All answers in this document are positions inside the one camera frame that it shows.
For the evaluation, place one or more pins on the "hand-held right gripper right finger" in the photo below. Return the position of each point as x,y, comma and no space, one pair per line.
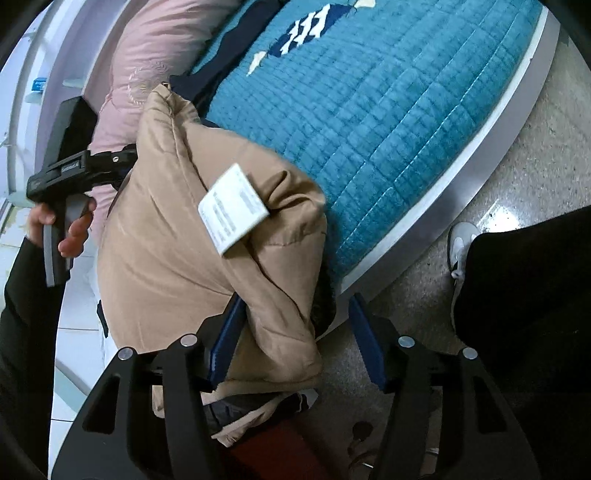
367,341

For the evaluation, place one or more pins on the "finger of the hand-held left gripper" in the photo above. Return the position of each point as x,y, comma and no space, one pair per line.
111,164

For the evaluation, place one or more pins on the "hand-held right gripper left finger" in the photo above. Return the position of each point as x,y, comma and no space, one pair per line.
226,341

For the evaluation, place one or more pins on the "tan button-up jacket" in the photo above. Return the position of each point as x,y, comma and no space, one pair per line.
175,258

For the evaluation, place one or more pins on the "person's left hand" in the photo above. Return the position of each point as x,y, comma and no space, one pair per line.
76,233

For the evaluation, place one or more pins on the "small blue box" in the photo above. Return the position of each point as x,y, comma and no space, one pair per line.
38,85

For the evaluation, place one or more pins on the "dark striped cloth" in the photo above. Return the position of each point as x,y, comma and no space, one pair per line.
258,410

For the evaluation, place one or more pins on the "dark red cloth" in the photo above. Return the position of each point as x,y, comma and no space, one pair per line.
272,452

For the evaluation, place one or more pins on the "pink duvet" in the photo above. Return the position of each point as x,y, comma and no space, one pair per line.
152,46

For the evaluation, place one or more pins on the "person's white sneaker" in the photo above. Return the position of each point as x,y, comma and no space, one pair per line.
461,244

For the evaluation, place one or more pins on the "dark navy cloth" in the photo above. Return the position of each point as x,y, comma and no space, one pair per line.
221,50

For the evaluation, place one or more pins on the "person's black trouser leg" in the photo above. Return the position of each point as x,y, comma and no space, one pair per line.
531,286

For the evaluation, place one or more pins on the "teal quilted bed cover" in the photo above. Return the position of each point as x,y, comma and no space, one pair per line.
392,115

